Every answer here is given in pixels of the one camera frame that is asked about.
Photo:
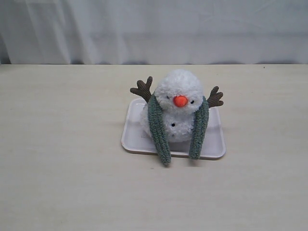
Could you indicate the white plush snowman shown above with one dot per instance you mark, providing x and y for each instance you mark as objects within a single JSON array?
[{"x": 175, "y": 103}]

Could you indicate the green knitted scarf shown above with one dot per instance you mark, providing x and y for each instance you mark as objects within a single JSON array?
[{"x": 156, "y": 130}]

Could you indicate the white rectangular tray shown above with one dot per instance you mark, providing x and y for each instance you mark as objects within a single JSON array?
[{"x": 135, "y": 139}]

